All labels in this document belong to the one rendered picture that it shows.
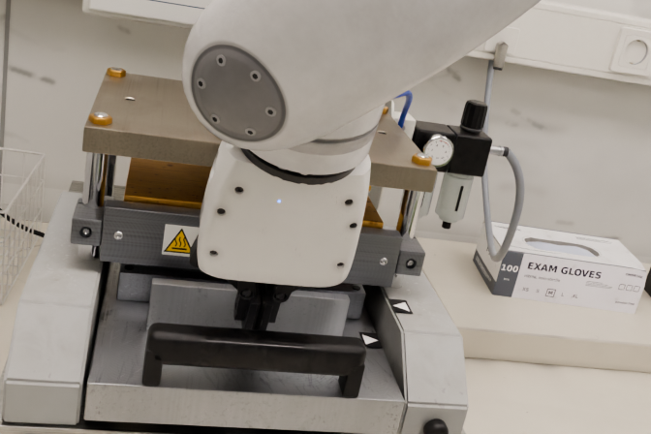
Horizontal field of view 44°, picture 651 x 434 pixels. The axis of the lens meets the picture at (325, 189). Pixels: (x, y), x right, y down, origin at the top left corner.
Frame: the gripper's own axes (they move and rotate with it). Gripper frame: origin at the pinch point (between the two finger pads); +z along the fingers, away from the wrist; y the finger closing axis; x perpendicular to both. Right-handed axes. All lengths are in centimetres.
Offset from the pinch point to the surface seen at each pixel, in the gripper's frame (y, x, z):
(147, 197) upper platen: -8.5, 7.9, -2.3
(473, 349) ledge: 37, 27, 36
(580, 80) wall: 58, 68, 16
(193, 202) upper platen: -5.1, 7.8, -2.3
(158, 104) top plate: -8.6, 17.1, -4.4
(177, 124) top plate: -6.9, 12.3, -6.2
